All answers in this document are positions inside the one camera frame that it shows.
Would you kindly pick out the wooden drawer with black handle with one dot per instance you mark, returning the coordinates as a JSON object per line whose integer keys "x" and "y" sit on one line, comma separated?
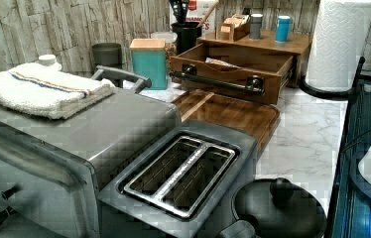
{"x": 260, "y": 78}

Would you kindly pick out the snack bag in drawer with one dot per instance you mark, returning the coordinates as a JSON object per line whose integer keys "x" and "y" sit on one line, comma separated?
{"x": 221, "y": 62}

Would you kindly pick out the black two-slot toaster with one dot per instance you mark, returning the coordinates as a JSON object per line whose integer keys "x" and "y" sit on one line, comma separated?
{"x": 178, "y": 181}

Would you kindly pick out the teal canister with wooden lid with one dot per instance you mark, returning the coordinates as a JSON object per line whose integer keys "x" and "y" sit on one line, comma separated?
{"x": 149, "y": 59}

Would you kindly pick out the wooden cutting board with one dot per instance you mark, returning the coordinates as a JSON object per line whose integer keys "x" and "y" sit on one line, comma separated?
{"x": 256, "y": 119}

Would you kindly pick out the clear jar with white lid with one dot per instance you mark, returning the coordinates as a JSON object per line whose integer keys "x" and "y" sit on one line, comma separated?
{"x": 170, "y": 39}

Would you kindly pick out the black utensil holder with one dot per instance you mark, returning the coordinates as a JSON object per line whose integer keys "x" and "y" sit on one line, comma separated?
{"x": 187, "y": 33}

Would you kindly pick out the dark grey cup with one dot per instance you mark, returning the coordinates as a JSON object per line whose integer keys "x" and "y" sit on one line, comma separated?
{"x": 107, "y": 54}

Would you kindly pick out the wooden tea box holder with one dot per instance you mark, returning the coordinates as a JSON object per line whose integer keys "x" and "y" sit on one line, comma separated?
{"x": 233, "y": 28}

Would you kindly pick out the cinnamon oat bites box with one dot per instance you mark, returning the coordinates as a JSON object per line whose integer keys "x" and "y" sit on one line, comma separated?
{"x": 196, "y": 10}

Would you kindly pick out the black spatula utensils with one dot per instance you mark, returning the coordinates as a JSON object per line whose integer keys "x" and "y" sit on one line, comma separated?
{"x": 179, "y": 8}

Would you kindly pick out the grey shaker with white cap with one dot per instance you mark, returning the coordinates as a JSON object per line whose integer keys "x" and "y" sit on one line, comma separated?
{"x": 255, "y": 26}

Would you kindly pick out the wooden spoon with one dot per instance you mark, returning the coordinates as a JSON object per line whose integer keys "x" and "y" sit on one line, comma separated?
{"x": 208, "y": 13}

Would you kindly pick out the black pot lid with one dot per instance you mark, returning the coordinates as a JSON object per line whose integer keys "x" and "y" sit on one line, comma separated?
{"x": 274, "y": 208}

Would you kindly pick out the black paper towel holder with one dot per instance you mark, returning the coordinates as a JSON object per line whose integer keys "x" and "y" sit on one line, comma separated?
{"x": 334, "y": 95}

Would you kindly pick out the white striped folded towel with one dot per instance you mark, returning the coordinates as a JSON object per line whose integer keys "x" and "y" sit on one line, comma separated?
{"x": 40, "y": 90}

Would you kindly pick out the white-capped blue bottle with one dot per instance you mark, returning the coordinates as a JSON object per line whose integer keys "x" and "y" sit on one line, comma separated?
{"x": 50, "y": 61}

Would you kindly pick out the silver toaster oven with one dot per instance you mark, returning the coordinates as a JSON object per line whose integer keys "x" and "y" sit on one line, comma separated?
{"x": 51, "y": 170}

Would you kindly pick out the white paper towel roll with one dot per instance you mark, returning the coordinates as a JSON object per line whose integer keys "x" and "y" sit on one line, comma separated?
{"x": 338, "y": 40}

